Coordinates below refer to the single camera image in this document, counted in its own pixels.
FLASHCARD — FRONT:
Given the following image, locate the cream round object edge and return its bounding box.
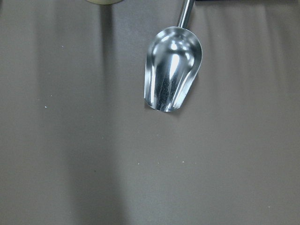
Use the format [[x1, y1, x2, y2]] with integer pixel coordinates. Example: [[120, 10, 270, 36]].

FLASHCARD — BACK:
[[87, 0, 122, 5]]

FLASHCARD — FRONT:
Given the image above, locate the shiny metal scoop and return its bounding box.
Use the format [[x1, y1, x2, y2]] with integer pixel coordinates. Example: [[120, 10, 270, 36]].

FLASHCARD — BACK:
[[144, 0, 203, 112]]

